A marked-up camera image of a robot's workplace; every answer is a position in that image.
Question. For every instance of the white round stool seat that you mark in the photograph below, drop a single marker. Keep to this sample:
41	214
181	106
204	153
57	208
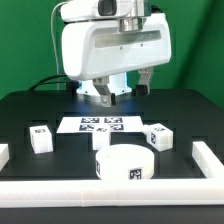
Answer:
124	162

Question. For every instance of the white U-shaped fence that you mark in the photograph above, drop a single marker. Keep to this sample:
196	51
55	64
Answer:
208	190

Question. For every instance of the white marker paper sheet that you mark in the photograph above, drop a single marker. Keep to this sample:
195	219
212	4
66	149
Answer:
87	124

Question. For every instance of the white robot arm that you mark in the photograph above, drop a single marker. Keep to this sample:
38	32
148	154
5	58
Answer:
130	15

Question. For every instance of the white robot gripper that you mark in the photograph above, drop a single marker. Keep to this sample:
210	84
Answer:
96	49

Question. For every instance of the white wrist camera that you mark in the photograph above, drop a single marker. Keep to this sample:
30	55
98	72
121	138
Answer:
74	10

